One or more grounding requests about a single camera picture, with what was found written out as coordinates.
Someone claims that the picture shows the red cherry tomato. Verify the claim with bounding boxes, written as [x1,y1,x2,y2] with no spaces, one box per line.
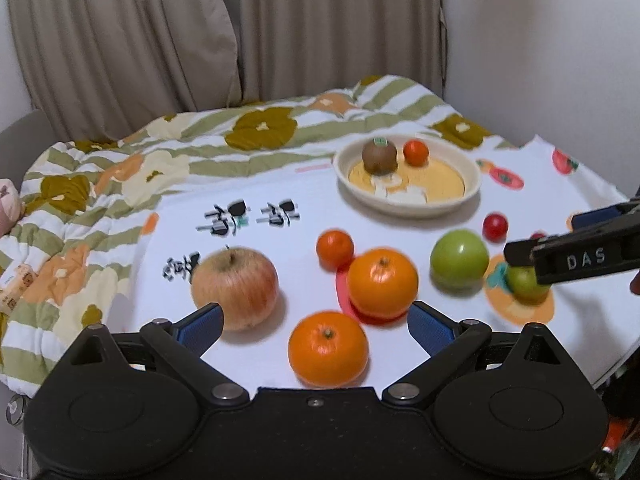
[482,213,509,241]

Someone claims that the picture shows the small printed packet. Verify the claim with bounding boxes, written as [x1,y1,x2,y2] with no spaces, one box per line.
[0,260,39,316]

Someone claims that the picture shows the large green apple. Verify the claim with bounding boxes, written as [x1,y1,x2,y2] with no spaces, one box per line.
[430,229,490,288]

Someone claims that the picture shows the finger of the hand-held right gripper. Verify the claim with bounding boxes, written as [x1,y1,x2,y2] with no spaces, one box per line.
[504,219,640,286]
[571,200,640,232]

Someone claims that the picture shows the floral striped quilt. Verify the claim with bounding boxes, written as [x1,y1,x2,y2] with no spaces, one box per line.
[0,75,521,396]

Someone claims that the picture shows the brown kiwi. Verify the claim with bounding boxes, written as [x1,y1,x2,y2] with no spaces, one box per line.
[361,137,398,176]

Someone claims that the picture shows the large orange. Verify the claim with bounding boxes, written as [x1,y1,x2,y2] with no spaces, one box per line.
[347,248,419,318]
[288,311,370,387]

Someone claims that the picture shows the grey upholstered furniture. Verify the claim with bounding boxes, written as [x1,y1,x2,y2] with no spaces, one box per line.
[0,109,57,186]

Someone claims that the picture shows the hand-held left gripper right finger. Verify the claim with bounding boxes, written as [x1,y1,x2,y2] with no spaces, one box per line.
[381,301,572,409]

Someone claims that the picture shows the pink plush toy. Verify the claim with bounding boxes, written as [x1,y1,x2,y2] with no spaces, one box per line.
[0,178,24,236]

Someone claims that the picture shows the small mandarin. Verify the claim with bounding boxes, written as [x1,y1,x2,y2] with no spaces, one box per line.
[316,229,355,271]

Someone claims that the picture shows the small green fruit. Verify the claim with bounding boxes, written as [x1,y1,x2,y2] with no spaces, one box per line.
[506,264,551,306]

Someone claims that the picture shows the beige curtain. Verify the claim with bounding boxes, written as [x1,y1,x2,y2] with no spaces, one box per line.
[5,0,447,142]

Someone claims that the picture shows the small red-orange tomato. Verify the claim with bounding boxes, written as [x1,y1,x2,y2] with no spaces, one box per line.
[403,140,430,167]

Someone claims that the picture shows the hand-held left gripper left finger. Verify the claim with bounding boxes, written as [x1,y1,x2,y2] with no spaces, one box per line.
[60,303,251,408]

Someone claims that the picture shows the red-yellow apple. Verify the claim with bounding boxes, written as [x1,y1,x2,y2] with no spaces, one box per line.
[191,247,279,332]

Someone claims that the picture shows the cream ceramic bowl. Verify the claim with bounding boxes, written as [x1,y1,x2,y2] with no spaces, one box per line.
[333,135,482,218]

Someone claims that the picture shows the white persimmon-print cloth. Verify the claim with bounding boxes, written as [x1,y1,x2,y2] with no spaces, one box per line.
[132,135,631,391]

